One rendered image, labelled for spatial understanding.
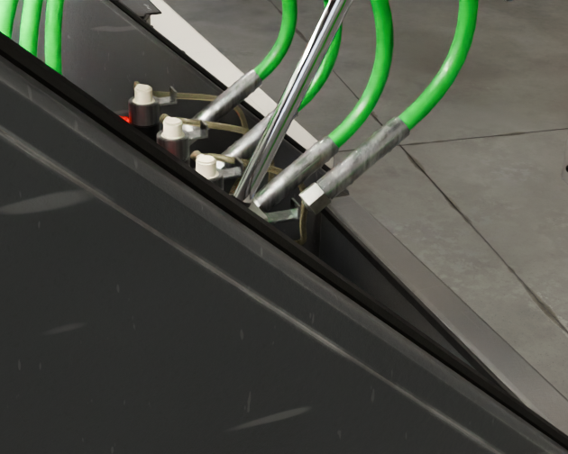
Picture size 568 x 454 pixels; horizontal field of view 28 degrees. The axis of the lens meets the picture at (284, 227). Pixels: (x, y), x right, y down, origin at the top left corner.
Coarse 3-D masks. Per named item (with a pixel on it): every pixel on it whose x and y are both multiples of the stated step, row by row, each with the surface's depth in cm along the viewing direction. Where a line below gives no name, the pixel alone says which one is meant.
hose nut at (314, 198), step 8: (312, 184) 85; (304, 192) 85; (312, 192) 84; (320, 192) 84; (304, 200) 84; (312, 200) 84; (320, 200) 84; (328, 200) 85; (312, 208) 84; (320, 208) 85
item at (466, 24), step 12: (468, 0) 82; (468, 12) 82; (468, 24) 83; (456, 36) 84; (468, 36) 83; (456, 48) 84; (468, 48) 84; (444, 60) 85; (456, 60) 84; (444, 72) 84; (456, 72) 84; (432, 84) 85; (444, 84) 84; (420, 96) 85; (432, 96) 85; (408, 108) 85; (420, 108) 85; (432, 108) 85; (408, 120) 85; (420, 120) 85
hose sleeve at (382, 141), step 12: (396, 120) 85; (384, 132) 85; (396, 132) 85; (408, 132) 85; (372, 144) 85; (384, 144) 85; (396, 144) 85; (348, 156) 85; (360, 156) 85; (372, 156) 85; (336, 168) 85; (348, 168) 84; (360, 168) 85; (324, 180) 85; (336, 180) 84; (348, 180) 85; (324, 192) 85; (336, 192) 85
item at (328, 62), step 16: (32, 0) 85; (32, 16) 86; (32, 32) 86; (32, 48) 87; (336, 48) 98; (320, 80) 99; (272, 112) 100; (256, 128) 99; (240, 144) 99; (256, 144) 99
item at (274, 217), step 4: (272, 212) 85; (276, 212) 85; (280, 212) 85; (284, 212) 85; (288, 212) 85; (268, 216) 85; (272, 216) 85; (276, 216) 85; (280, 216) 85; (284, 216) 85; (288, 216) 85; (292, 216) 85; (296, 216) 85; (268, 220) 84; (272, 220) 84; (276, 220) 84; (280, 220) 84; (284, 220) 84; (288, 220) 85; (292, 220) 85; (296, 220) 85
